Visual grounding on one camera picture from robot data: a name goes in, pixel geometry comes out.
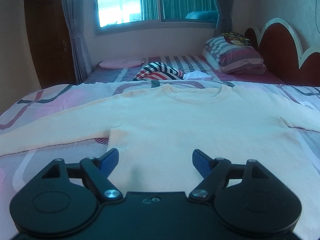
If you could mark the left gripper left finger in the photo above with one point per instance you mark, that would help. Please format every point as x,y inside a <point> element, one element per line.
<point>94,173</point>

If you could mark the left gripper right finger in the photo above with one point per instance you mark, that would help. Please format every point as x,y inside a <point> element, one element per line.
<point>216,174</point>

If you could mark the cream knit sweater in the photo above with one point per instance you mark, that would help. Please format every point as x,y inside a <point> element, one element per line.
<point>156,130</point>

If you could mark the pink patterned quilt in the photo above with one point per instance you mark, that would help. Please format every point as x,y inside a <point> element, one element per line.
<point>18,169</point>

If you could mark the white folded cloth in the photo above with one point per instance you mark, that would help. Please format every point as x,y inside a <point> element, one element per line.
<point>197,75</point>

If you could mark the pink flat pillow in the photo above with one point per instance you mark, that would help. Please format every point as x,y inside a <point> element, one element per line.
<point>121,63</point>

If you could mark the striped bed sheet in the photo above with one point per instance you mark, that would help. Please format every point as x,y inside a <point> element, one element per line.
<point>184,63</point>

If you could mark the red black striped garment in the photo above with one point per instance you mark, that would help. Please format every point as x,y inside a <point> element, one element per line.
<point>158,71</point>

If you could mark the dark wooden door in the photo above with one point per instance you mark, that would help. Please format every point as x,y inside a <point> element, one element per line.
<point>49,42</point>

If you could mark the yellow patterned pillow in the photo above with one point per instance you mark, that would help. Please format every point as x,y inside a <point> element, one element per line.
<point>236,39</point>

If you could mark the grey left curtain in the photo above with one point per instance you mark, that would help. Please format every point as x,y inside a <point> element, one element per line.
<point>73,11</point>

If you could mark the grey curtain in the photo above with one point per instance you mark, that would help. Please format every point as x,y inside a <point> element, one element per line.
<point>224,20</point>
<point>73,11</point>

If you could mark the grey right curtain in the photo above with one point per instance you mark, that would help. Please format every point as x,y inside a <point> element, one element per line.
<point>224,20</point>

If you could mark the window with white frame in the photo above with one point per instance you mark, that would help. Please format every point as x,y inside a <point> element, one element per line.
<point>121,15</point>

